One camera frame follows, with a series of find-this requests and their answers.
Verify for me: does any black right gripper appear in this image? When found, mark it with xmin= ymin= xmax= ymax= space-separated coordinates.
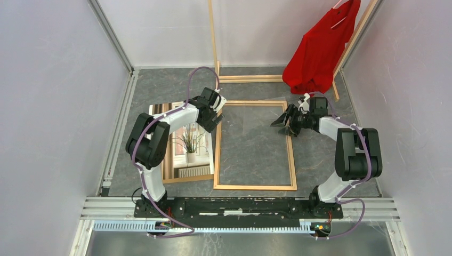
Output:
xmin=270 ymin=103 xmax=313 ymax=137

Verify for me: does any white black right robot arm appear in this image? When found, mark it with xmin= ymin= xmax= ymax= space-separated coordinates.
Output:
xmin=271 ymin=94 xmax=383 ymax=218

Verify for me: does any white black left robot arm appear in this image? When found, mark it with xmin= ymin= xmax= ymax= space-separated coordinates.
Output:
xmin=125 ymin=87 xmax=227 ymax=217

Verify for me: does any wooden clothes rack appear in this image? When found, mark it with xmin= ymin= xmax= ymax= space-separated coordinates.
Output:
xmin=207 ymin=0 xmax=380 ymax=105

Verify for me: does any red t-shirt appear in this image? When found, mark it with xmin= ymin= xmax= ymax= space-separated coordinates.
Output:
xmin=282 ymin=0 xmax=361 ymax=94

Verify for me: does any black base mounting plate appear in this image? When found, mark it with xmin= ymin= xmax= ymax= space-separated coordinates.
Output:
xmin=134 ymin=197 xmax=344 ymax=228

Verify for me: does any white clothes hanger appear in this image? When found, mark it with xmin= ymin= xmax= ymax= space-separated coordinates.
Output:
xmin=330 ymin=0 xmax=354 ymax=30

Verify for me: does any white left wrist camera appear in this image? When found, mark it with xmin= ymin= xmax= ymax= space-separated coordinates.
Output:
xmin=211 ymin=95 xmax=227 ymax=113

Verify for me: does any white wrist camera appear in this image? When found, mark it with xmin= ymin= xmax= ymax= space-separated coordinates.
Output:
xmin=211 ymin=95 xmax=227 ymax=113
xmin=298 ymin=93 xmax=311 ymax=114

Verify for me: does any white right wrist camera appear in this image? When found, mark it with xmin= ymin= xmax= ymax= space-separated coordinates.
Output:
xmin=298 ymin=93 xmax=311 ymax=114

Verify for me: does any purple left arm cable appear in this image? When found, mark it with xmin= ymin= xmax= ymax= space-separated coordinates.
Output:
xmin=131 ymin=66 xmax=221 ymax=239

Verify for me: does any aluminium rail frame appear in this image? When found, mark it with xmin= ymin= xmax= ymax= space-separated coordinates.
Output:
xmin=69 ymin=0 xmax=412 ymax=256

